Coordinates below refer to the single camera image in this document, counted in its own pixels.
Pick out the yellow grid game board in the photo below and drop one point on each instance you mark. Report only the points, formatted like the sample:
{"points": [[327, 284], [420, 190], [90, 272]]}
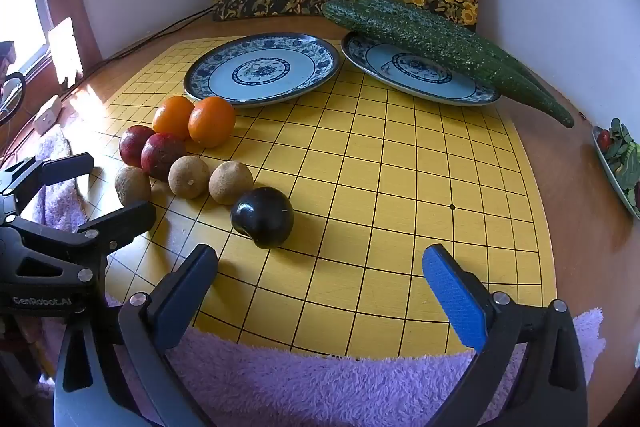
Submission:
{"points": [[400, 232]]}

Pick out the small dish of toy vegetables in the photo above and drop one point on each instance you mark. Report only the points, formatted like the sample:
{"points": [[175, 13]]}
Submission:
{"points": [[620, 157]]}

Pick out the brown longan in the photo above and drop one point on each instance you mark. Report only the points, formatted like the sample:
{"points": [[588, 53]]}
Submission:
{"points": [[231, 182], [188, 177], [132, 187]]}

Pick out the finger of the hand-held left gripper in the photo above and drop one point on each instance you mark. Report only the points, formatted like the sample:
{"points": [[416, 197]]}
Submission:
{"points": [[125, 219], [67, 168]]}

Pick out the purple fluffy towel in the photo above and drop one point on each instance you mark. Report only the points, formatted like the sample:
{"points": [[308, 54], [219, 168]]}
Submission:
{"points": [[300, 387]]}

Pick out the red apple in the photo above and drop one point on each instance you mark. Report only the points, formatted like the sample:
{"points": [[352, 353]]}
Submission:
{"points": [[133, 144], [163, 156]]}

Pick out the orange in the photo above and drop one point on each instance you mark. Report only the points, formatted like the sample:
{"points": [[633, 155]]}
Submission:
{"points": [[212, 122], [172, 117]]}

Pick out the blue patterned round plate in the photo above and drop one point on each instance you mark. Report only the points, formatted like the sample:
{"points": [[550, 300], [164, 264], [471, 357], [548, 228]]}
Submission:
{"points": [[415, 79], [260, 72]]}

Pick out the bright window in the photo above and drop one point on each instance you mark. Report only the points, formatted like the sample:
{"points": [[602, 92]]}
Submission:
{"points": [[20, 7]]}

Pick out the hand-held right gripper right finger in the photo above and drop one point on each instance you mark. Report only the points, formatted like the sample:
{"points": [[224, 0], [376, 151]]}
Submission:
{"points": [[452, 297]]}

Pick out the green bumpy cucumber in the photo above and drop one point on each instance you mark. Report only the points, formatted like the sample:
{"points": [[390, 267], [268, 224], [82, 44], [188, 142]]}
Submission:
{"points": [[465, 37], [410, 34]]}

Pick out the black plum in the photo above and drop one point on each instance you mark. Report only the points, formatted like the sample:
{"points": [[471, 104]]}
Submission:
{"points": [[262, 217]]}

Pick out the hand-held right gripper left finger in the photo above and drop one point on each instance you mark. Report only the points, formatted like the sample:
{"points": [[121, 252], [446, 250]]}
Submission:
{"points": [[185, 297]]}

